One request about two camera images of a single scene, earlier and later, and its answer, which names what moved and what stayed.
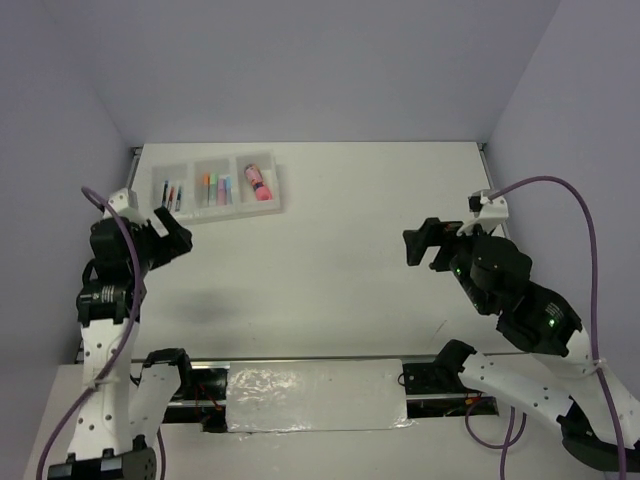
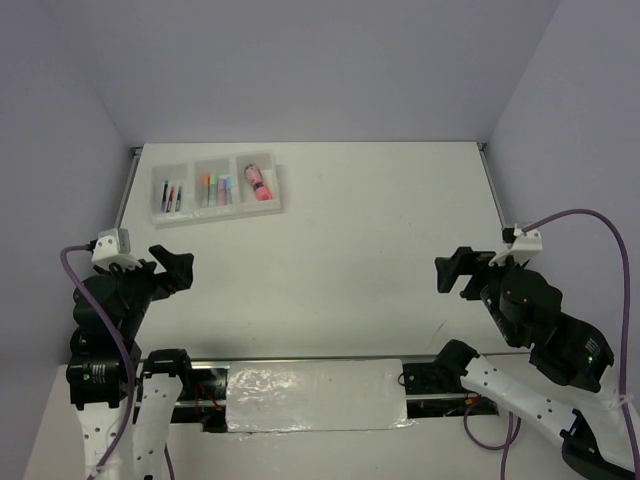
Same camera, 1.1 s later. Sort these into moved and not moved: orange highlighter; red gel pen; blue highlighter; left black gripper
Moved: left black gripper
Not moved: orange highlighter; red gel pen; blue highlighter
